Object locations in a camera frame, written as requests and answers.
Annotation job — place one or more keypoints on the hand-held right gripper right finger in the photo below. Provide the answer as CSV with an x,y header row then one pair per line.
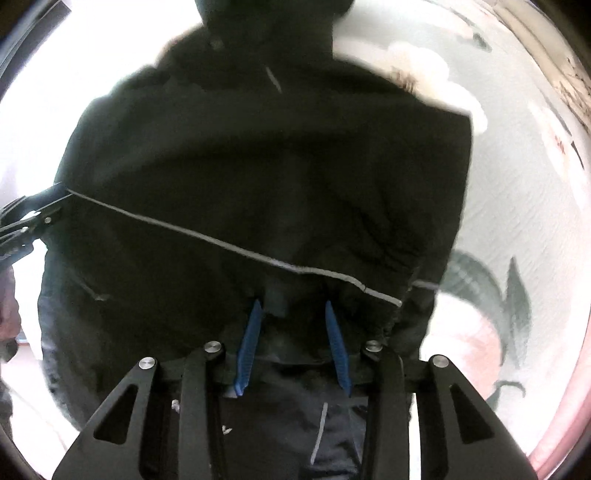
x,y
337,350

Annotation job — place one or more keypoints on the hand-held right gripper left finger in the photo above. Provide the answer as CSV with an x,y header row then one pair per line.
x,y
247,350

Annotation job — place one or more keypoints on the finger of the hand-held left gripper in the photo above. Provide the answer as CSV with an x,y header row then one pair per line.
x,y
37,202
25,233

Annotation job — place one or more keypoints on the black jacket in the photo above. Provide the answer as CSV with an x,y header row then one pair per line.
x,y
231,184

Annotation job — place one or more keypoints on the bed with floral bedspread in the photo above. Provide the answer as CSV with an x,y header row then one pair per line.
x,y
508,207

